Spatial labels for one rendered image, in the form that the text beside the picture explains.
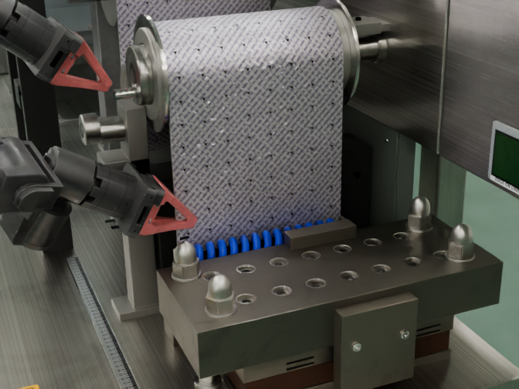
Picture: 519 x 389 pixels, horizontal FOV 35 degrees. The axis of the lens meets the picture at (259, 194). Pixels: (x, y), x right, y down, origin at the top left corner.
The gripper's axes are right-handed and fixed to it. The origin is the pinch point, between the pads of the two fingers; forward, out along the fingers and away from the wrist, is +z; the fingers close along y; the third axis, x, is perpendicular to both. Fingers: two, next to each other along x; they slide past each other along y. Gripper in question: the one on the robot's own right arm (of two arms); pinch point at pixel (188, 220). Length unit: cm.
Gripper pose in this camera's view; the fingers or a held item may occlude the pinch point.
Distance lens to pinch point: 107.7
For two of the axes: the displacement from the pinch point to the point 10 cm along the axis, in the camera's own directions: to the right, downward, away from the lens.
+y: 3.8, 3.5, -8.6
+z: 8.1, 3.2, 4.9
